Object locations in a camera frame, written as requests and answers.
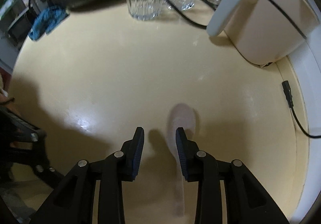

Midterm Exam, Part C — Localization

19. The white plastic spoon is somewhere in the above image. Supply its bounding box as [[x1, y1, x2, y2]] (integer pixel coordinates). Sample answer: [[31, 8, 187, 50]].
[[166, 103, 198, 217]]

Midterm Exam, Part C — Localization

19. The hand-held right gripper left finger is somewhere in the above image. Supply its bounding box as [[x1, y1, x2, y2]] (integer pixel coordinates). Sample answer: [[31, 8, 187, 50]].
[[30, 127, 145, 224]]

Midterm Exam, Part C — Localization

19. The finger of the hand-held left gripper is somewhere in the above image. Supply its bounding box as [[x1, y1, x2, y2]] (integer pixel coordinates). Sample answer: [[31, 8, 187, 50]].
[[27, 139, 66, 187]]

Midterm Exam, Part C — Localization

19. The black cooker cord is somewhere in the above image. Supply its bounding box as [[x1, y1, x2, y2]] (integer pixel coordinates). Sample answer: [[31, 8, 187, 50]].
[[163, 0, 308, 39]]

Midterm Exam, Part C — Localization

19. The blue cloth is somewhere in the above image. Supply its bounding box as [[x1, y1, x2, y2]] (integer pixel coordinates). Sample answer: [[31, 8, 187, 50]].
[[27, 5, 69, 41]]

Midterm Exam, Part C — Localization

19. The beige electric kettle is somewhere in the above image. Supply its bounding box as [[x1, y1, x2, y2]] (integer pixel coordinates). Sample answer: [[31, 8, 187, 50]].
[[206, 0, 321, 67]]

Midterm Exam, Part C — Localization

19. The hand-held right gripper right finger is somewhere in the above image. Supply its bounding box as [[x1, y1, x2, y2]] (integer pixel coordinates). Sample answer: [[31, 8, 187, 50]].
[[176, 127, 290, 224]]

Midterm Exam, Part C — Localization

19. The black power cable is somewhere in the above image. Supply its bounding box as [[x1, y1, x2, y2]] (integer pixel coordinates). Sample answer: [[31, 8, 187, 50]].
[[281, 80, 321, 138]]

